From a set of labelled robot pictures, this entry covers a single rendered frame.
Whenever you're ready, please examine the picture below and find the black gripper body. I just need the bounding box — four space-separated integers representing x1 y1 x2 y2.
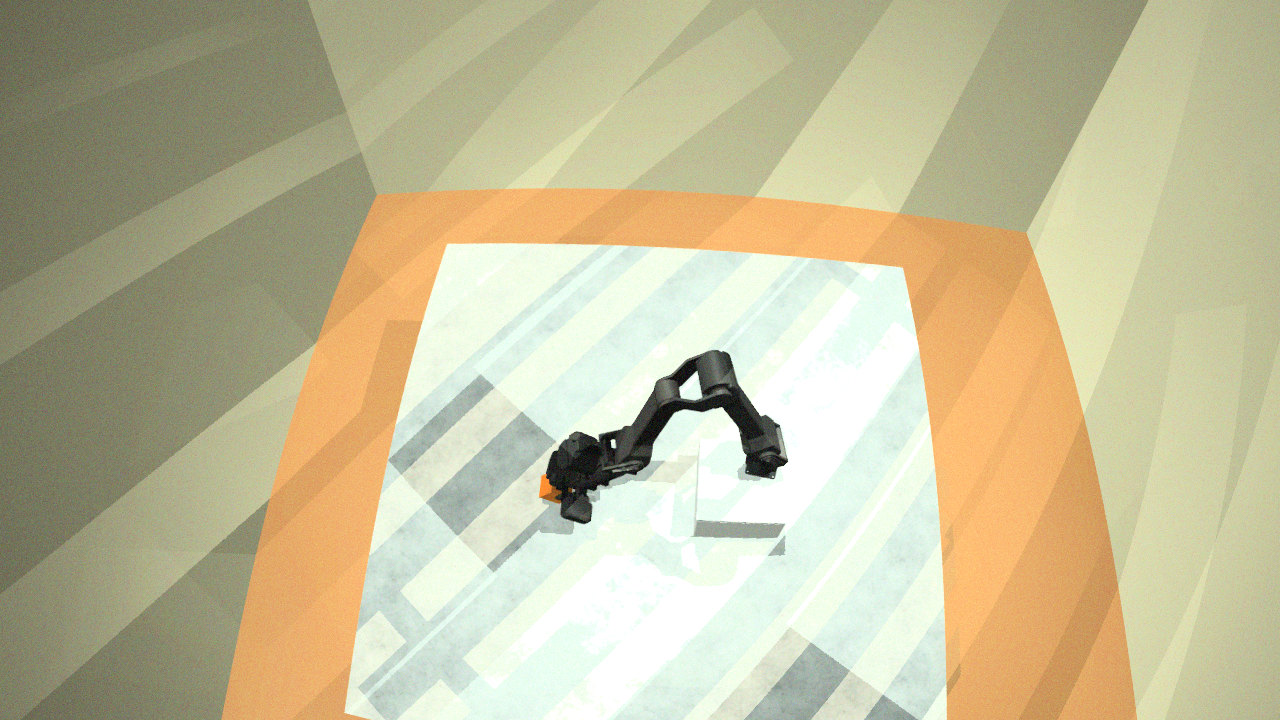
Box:
561 430 611 525

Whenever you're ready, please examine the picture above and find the orange block with dark square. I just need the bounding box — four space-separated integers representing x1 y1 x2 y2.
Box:
539 474 572 503

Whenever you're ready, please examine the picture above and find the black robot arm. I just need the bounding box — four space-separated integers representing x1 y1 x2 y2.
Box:
547 350 788 489

